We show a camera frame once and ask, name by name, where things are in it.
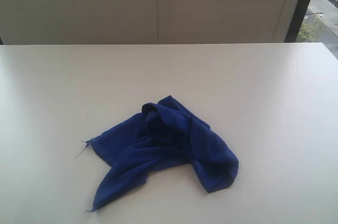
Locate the beige partition panel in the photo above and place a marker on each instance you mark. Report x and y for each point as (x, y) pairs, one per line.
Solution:
(145, 21)

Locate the dark window frame post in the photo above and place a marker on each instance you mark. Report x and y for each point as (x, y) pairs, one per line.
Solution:
(296, 22)

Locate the blue microfibre towel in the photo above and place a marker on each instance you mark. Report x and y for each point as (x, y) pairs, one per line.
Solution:
(163, 135)

